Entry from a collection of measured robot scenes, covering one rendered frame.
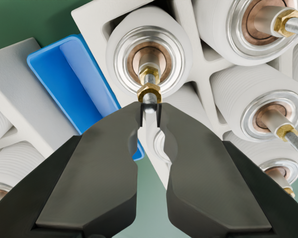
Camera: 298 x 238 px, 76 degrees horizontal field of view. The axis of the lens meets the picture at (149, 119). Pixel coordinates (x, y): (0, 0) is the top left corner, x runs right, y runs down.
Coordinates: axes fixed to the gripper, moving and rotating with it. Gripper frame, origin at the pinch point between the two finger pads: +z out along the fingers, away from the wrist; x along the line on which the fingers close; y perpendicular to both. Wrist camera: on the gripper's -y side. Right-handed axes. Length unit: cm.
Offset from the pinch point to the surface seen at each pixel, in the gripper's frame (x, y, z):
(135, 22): -1.5, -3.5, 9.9
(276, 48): 12.7, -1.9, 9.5
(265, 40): 11.4, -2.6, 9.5
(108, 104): -9.5, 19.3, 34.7
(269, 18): 9.7, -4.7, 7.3
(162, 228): 11, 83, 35
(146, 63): -0.3, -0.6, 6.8
